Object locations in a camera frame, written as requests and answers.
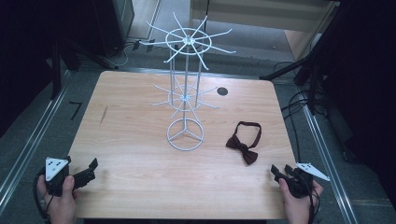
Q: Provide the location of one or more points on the person's right hand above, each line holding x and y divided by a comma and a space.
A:
299, 207

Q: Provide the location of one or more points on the metal floor rail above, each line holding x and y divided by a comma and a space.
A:
330, 165
31, 146

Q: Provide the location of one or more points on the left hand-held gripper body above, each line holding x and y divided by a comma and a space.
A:
55, 169

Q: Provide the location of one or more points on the black metal stand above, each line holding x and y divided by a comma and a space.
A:
308, 74
56, 68

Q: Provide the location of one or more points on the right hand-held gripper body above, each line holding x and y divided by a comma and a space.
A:
303, 180

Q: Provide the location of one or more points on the dark red bow tie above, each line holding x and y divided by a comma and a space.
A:
243, 149

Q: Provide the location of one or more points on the black cabinet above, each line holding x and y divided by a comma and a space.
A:
110, 25

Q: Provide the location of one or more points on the person's left hand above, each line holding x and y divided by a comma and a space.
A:
60, 202

